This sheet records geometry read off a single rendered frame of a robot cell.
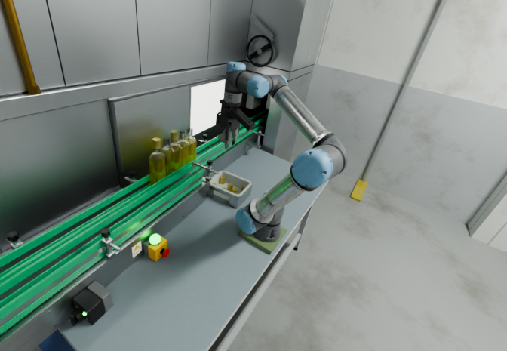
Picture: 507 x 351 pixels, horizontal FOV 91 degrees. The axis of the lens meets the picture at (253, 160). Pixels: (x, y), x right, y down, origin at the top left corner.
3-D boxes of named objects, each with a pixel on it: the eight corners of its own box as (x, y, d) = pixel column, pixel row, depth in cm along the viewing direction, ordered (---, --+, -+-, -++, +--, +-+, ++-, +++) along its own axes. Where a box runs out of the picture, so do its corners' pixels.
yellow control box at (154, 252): (156, 244, 113) (155, 232, 110) (168, 251, 111) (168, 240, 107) (143, 255, 108) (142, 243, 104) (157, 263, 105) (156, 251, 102)
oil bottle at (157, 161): (158, 184, 130) (156, 148, 119) (167, 188, 128) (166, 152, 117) (150, 189, 125) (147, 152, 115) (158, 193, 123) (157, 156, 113)
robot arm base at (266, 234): (284, 230, 131) (290, 216, 126) (271, 247, 119) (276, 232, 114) (260, 217, 137) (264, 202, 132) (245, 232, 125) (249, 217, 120)
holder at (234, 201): (213, 178, 164) (214, 167, 160) (250, 194, 156) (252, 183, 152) (197, 190, 151) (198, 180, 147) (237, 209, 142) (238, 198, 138)
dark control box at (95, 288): (99, 294, 91) (95, 279, 87) (114, 306, 89) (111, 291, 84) (75, 314, 84) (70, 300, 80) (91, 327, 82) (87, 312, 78)
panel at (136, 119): (222, 120, 191) (226, 75, 174) (225, 121, 190) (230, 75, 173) (118, 170, 119) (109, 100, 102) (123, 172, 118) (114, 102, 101)
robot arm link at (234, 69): (236, 66, 92) (222, 60, 97) (233, 95, 98) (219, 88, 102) (251, 65, 98) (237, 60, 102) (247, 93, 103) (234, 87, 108)
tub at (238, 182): (220, 180, 163) (222, 169, 158) (250, 193, 155) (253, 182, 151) (204, 193, 149) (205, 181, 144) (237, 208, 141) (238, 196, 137)
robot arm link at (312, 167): (264, 226, 119) (352, 164, 82) (242, 241, 108) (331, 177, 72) (251, 205, 122) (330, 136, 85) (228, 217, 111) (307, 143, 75)
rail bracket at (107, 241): (112, 251, 93) (108, 225, 86) (127, 260, 90) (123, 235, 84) (102, 259, 90) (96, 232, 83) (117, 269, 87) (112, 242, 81)
